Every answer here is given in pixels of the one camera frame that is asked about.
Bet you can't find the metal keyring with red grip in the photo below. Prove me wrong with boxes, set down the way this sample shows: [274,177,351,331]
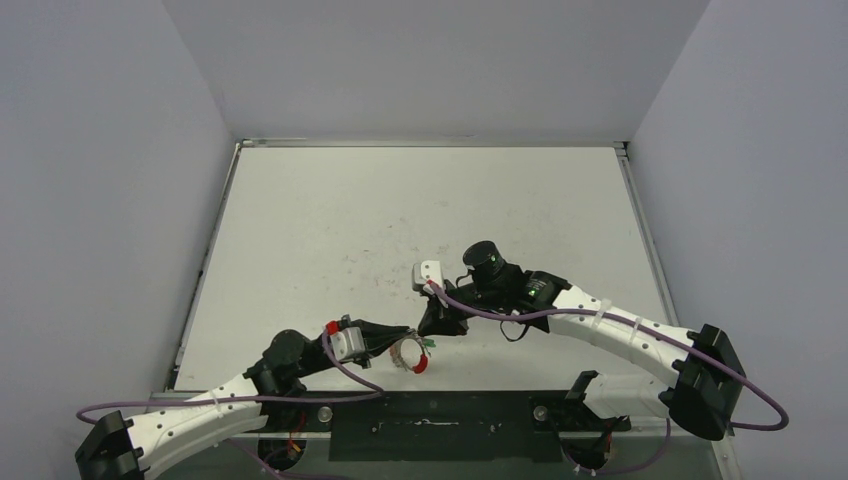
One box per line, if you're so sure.
[389,335,431,375]

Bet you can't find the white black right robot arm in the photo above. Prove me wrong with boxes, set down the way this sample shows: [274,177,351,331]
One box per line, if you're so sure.
[411,241,746,441]

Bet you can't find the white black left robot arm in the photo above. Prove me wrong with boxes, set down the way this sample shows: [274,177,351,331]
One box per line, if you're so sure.
[75,317,417,479]

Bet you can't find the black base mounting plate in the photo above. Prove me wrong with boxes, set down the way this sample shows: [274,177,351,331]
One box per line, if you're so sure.
[259,390,631,463]

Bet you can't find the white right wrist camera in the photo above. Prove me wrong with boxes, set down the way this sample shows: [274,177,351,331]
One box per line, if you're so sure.
[411,260,444,295]

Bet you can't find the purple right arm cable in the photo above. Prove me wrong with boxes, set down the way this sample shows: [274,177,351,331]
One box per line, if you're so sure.
[427,281,790,477]

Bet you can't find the aluminium table frame rail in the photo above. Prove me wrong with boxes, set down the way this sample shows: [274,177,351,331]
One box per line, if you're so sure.
[612,141,680,327]

